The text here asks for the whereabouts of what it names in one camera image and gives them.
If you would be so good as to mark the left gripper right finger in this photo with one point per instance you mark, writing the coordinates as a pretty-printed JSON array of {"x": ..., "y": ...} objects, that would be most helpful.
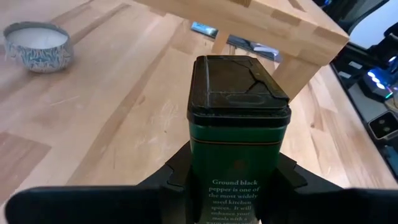
[{"x": 326, "y": 208}]

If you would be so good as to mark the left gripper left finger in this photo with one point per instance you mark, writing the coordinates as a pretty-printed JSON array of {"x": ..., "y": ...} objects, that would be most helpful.
[{"x": 93, "y": 205}]

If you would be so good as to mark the green black pepper tin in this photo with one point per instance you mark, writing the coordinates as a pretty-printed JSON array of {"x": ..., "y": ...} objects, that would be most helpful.
[{"x": 236, "y": 155}]

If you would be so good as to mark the wooden slatted shelf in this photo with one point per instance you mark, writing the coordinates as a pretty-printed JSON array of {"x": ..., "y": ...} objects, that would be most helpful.
[{"x": 264, "y": 28}]

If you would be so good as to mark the Yellowstone book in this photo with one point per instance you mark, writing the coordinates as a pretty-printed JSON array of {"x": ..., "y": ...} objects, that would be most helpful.
[{"x": 261, "y": 49}]

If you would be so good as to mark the black two-lens camera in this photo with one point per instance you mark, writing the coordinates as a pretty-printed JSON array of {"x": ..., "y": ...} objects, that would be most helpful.
[{"x": 382, "y": 126}]

